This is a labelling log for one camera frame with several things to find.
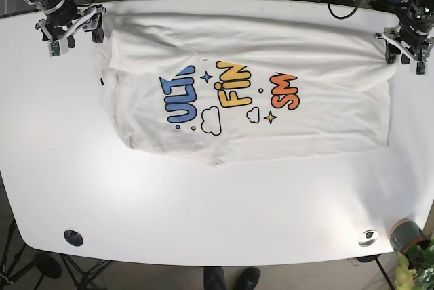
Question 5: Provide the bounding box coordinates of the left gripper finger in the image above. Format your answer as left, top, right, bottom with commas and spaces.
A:
374, 26, 408, 65
401, 43, 433, 75

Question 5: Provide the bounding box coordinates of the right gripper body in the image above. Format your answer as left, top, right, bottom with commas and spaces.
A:
31, 0, 89, 37

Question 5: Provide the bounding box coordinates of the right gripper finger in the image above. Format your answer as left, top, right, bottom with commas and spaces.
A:
75, 4, 106, 44
35, 19, 79, 57

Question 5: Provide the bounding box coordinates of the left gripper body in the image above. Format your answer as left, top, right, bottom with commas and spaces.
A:
395, 9, 433, 57

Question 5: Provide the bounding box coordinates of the white printed T-shirt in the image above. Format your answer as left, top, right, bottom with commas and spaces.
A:
94, 14, 396, 165

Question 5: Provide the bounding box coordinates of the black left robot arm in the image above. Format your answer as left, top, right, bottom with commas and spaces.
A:
326, 0, 433, 75

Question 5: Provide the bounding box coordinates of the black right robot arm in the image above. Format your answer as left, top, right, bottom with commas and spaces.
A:
24, 0, 106, 57

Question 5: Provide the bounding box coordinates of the grey plant pot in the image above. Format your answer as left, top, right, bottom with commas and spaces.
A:
388, 218, 431, 254

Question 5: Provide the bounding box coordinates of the silver table grommet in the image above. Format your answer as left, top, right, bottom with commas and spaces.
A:
358, 230, 378, 247

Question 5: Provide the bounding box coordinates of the black table grommet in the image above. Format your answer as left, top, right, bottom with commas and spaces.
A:
64, 230, 84, 247

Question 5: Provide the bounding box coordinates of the green potted plant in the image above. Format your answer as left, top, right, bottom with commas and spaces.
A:
395, 239, 433, 290

